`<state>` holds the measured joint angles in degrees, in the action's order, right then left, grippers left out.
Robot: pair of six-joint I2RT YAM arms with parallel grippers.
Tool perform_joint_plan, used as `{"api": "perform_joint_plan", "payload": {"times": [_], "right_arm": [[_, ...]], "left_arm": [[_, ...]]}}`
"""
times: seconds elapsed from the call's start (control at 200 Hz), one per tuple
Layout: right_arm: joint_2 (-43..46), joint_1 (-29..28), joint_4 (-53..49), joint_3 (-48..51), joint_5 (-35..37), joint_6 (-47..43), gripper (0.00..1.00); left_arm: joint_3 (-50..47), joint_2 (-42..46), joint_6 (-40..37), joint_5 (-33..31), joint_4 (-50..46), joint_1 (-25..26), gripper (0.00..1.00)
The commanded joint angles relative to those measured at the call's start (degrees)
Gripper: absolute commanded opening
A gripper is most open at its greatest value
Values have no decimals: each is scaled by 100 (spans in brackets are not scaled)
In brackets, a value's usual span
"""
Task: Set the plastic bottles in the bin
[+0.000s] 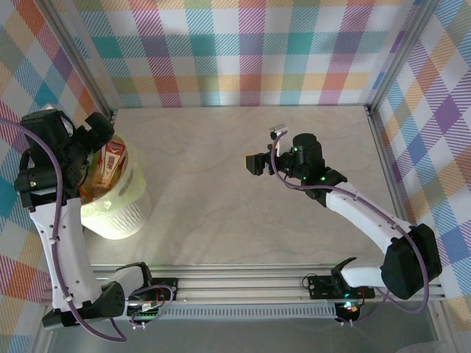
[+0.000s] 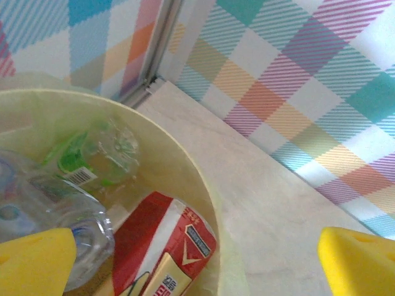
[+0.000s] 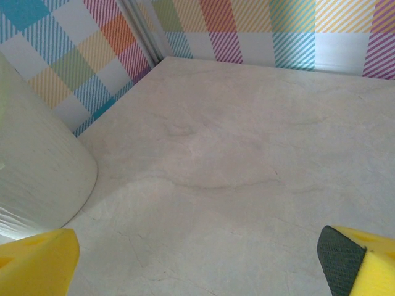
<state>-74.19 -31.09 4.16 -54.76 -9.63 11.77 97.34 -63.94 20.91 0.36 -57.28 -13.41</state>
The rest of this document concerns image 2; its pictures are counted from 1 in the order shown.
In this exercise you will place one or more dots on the clear bluish plastic bottle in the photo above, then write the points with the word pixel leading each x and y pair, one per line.
pixel 46 197

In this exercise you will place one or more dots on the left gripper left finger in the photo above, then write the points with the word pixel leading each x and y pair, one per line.
pixel 31 268

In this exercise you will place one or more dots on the green label plastic bottle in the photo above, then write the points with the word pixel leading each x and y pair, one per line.
pixel 74 160

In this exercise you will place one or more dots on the aluminium frame post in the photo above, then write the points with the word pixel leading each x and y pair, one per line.
pixel 160 37

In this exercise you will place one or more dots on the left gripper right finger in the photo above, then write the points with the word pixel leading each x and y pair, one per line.
pixel 361 268

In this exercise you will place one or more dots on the red gold tea bottle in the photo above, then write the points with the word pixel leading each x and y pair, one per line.
pixel 160 234

